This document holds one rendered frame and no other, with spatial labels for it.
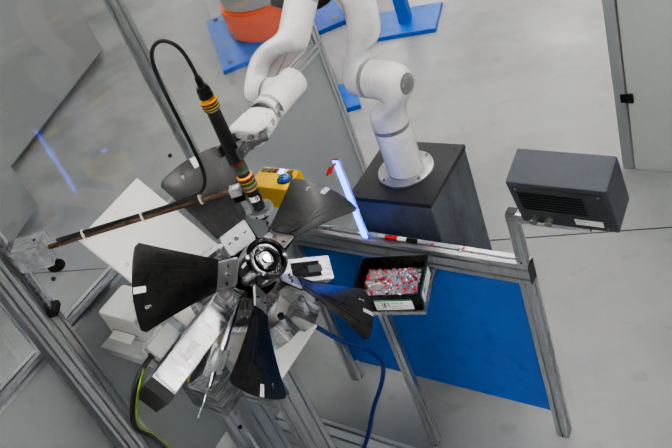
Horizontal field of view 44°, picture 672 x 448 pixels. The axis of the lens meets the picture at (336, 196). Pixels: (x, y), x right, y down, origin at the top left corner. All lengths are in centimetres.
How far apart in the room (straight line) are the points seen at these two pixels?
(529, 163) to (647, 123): 175
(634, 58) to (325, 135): 134
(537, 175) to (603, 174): 16
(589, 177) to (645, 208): 175
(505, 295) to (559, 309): 88
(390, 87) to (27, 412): 147
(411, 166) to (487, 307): 51
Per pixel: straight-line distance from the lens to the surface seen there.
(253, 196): 219
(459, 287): 269
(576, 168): 214
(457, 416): 324
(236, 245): 227
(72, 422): 290
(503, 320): 273
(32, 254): 236
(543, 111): 453
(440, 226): 269
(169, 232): 246
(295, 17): 225
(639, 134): 393
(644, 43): 365
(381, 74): 249
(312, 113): 359
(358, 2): 243
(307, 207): 238
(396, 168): 270
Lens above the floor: 259
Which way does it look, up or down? 36 degrees down
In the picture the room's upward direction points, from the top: 22 degrees counter-clockwise
